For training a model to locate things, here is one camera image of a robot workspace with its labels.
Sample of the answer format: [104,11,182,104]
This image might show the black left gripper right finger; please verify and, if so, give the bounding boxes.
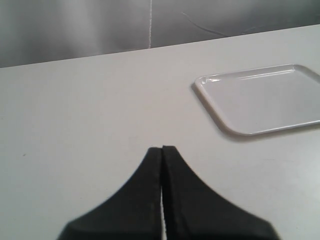
[161,146,280,240]

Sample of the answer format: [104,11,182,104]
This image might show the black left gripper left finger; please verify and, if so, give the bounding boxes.
[58,147,162,240]

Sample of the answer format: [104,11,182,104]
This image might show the white rectangular plastic tray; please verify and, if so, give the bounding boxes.
[193,64,320,136]

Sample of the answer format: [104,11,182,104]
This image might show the grey backdrop curtain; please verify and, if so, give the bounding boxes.
[0,0,320,68]

